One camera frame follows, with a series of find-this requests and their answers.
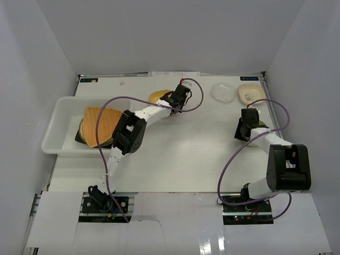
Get cream square panda dish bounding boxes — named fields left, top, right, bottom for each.
left=238, top=83, right=266, bottom=105

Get green square panda dish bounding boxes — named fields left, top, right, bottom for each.
left=248, top=121, right=268, bottom=147

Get white plastic bin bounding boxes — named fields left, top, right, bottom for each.
left=41, top=96, right=133, bottom=158

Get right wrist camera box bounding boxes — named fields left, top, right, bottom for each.
left=246, top=104, right=261, bottom=111

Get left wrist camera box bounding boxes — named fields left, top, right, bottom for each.
left=180, top=80, right=192, bottom=89

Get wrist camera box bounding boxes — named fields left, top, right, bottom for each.
left=246, top=104, right=261, bottom=111
left=180, top=80, right=192, bottom=89

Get clear glass small dish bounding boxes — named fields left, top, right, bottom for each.
left=210, top=82, right=236, bottom=103

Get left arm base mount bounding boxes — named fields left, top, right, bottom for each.
left=79, top=196, right=131, bottom=223

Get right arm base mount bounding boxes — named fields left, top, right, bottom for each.
left=216, top=198, right=274, bottom=226

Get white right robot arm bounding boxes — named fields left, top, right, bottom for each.
left=234, top=108, right=312, bottom=212

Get yellow square panda dish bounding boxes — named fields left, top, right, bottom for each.
left=148, top=89, right=171, bottom=103

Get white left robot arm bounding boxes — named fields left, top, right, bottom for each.
left=88, top=79, right=192, bottom=213

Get papers at table back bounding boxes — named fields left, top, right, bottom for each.
left=148, top=71, right=200, bottom=78

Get black square amber plate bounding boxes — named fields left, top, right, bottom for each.
left=74, top=129, right=113, bottom=149

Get woven bamboo triangular tray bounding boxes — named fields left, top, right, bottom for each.
left=79, top=107, right=123, bottom=148

